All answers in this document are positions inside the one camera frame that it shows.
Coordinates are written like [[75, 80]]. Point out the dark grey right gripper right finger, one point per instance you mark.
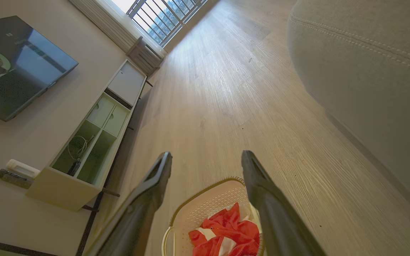
[[272, 213]]

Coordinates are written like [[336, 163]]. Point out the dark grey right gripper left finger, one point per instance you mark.
[[144, 206]]

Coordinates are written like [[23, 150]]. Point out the red and white garment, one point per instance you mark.
[[228, 231]]

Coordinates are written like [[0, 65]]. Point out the grey fabric sofa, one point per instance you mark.
[[368, 71]]

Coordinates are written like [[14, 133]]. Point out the cream perforated laundry basket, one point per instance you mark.
[[198, 209]]

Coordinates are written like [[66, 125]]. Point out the white television cabinet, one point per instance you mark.
[[66, 192]]

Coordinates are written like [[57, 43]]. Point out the white cylindrical device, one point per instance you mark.
[[22, 168]]

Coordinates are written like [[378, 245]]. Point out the black flat screen television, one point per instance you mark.
[[20, 71]]

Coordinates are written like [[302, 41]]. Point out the white curtain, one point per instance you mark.
[[112, 21]]

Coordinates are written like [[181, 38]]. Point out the metal window railing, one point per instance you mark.
[[162, 17]]

